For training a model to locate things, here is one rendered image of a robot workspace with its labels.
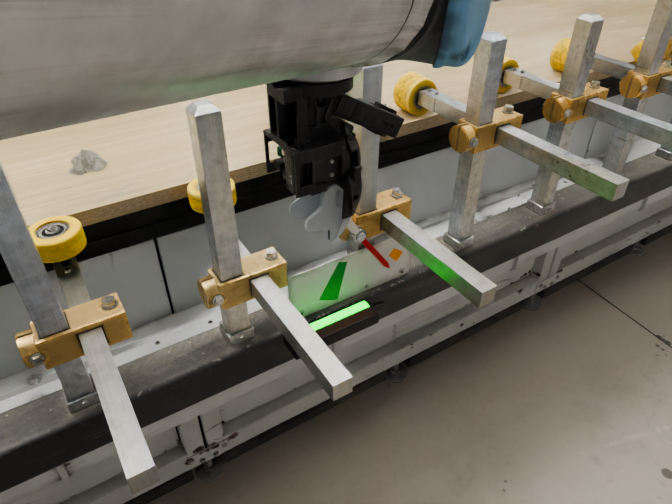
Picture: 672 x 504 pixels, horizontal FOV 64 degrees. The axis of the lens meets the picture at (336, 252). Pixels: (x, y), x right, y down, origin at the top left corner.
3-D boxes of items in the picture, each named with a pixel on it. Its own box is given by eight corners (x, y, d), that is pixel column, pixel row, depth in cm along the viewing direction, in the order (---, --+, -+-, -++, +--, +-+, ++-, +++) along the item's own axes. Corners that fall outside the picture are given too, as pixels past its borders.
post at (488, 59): (465, 265, 116) (508, 33, 87) (453, 271, 114) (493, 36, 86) (454, 257, 118) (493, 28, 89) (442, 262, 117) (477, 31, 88)
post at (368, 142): (370, 308, 105) (384, 59, 76) (356, 314, 104) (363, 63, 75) (360, 297, 108) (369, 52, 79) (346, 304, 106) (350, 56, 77)
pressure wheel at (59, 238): (109, 273, 89) (90, 214, 82) (83, 305, 83) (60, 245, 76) (65, 268, 90) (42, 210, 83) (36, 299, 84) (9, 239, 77)
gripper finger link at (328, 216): (298, 251, 66) (295, 185, 60) (339, 236, 68) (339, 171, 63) (311, 264, 64) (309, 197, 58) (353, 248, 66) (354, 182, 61)
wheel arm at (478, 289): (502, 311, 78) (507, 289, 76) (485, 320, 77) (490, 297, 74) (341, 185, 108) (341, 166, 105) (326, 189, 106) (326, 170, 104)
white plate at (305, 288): (409, 273, 104) (414, 231, 98) (291, 323, 93) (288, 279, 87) (407, 271, 105) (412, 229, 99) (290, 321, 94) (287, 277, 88)
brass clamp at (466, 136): (520, 141, 101) (526, 115, 98) (467, 158, 96) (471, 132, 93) (496, 129, 105) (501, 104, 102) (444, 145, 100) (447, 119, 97)
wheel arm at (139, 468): (164, 484, 59) (156, 462, 56) (133, 500, 57) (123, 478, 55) (81, 272, 88) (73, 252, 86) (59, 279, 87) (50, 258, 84)
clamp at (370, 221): (410, 223, 97) (412, 199, 94) (347, 246, 91) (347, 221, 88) (391, 209, 101) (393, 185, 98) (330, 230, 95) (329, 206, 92)
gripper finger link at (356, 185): (326, 207, 65) (325, 141, 60) (338, 203, 65) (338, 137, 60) (348, 225, 62) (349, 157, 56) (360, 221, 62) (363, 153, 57)
